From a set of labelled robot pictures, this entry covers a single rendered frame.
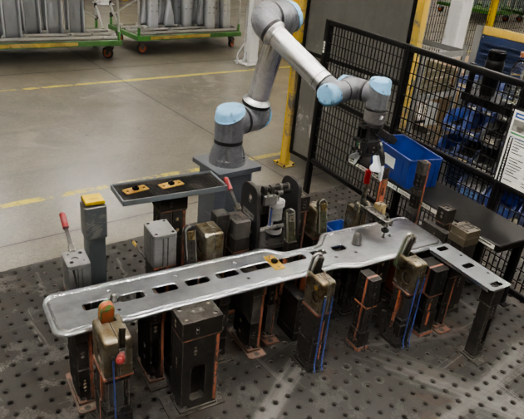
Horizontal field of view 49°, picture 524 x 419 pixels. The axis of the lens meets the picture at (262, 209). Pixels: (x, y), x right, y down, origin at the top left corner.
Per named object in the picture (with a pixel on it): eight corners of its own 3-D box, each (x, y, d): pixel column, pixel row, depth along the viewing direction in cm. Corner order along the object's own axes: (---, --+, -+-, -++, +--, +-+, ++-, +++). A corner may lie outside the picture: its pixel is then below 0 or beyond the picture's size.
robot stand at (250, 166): (188, 240, 254) (191, 156, 236) (227, 229, 265) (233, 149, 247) (214, 263, 240) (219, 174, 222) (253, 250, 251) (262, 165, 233)
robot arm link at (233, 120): (206, 137, 229) (209, 104, 223) (229, 130, 239) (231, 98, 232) (229, 145, 222) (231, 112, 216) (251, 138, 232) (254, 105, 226)
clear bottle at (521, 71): (511, 105, 225) (526, 54, 216) (498, 101, 230) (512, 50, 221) (521, 105, 228) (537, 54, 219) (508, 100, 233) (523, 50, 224)
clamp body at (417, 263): (394, 354, 199) (415, 269, 183) (372, 334, 207) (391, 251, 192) (413, 347, 203) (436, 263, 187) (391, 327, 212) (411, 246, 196)
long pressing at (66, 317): (57, 347, 145) (56, 342, 144) (39, 298, 162) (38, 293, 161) (446, 245, 211) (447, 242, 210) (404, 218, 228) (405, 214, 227)
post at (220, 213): (210, 313, 209) (217, 215, 191) (205, 305, 213) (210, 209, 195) (223, 309, 212) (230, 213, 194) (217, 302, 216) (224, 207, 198)
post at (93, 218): (90, 323, 198) (84, 209, 178) (84, 311, 204) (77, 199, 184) (111, 318, 202) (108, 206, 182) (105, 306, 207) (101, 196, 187)
